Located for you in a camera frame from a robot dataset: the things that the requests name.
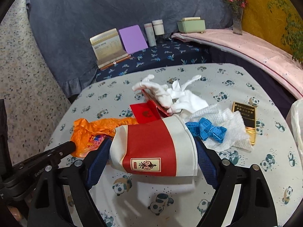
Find glass vase with red flowers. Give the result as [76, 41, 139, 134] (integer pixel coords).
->
[222, 0, 247, 35]

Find pink table cloth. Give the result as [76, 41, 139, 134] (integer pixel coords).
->
[172, 29, 302, 99]

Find white cap dark jar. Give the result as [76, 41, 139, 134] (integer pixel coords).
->
[152, 19, 165, 44]

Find white paper towel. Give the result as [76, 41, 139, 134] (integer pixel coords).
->
[184, 104, 253, 152]

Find white cloth gloves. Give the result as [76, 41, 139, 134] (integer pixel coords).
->
[132, 74, 209, 114]

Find gold black cigarette box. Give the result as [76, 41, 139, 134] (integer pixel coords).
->
[232, 102, 256, 146]

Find green plant in white pot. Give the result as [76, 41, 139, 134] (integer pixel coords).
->
[268, 0, 302, 65]

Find white bag lined trash bin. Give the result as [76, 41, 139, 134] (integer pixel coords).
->
[286, 98, 303, 161]

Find orange snack wrapper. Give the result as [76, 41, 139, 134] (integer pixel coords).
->
[70, 117, 138, 158]

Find blue grey sofa cover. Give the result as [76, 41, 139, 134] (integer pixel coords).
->
[26, 0, 233, 97]

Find light green tin box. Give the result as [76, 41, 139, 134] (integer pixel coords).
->
[177, 17, 206, 33]

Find red and white paper cup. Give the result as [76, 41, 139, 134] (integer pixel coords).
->
[109, 115, 198, 177]

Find navy leaf print cloth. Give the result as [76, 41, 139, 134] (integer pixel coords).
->
[95, 39, 212, 82]

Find blue paper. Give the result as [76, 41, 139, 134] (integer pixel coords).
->
[185, 117, 227, 144]

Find purple card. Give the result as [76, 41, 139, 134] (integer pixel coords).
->
[119, 25, 148, 54]

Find mustard yellow cloth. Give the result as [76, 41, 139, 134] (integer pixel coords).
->
[242, 0, 301, 54]

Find red envelope packet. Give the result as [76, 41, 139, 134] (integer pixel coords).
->
[130, 90, 171, 124]

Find slim white tube bottle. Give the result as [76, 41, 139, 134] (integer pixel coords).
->
[144, 23, 157, 47]

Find panda print table cloth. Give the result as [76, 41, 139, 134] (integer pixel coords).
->
[49, 63, 302, 226]

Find beige calendar stand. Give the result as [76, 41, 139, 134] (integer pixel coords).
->
[90, 28, 130, 69]

